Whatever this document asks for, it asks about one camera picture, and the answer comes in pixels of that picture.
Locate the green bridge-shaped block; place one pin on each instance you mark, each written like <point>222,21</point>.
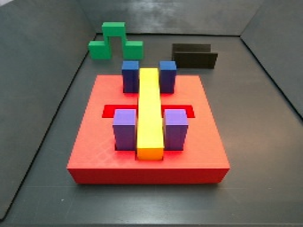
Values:
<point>100,48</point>

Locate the red base board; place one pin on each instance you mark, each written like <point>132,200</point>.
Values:
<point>96,163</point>

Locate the right purple block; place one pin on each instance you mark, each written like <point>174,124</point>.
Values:
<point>175,129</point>

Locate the purple block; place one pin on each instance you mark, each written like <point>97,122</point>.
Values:
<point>124,129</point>
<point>175,129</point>

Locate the long yellow bar block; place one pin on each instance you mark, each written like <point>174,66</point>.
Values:
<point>150,132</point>

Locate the left purple block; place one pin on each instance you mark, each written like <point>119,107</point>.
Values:
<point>124,129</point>

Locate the right blue block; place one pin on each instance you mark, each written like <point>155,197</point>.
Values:
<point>167,76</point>

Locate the blue block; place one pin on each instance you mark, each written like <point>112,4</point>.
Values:
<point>167,76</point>
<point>129,73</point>

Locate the left blue block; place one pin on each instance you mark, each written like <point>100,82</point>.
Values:
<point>129,73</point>

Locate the black bracket holder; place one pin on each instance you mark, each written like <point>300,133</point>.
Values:
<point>191,55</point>

